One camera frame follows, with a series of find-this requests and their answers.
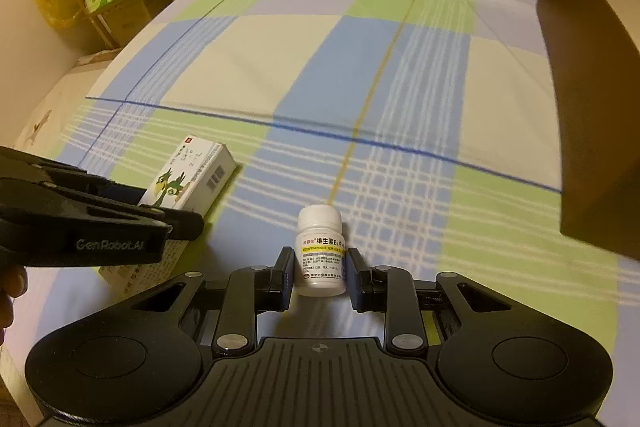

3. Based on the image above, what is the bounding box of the white green ointment box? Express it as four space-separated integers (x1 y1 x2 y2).
99 135 236 297

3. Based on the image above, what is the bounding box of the white medicine bottle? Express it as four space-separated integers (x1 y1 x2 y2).
295 204 346 298

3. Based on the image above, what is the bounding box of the person left hand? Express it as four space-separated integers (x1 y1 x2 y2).
0 265 28 343

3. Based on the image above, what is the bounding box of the beige embroidered blanket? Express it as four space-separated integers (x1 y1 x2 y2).
12 49 120 156

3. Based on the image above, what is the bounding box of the checked bed sheet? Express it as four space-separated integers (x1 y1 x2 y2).
8 0 640 427

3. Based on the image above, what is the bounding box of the brown white storage box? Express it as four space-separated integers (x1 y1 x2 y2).
537 0 639 259

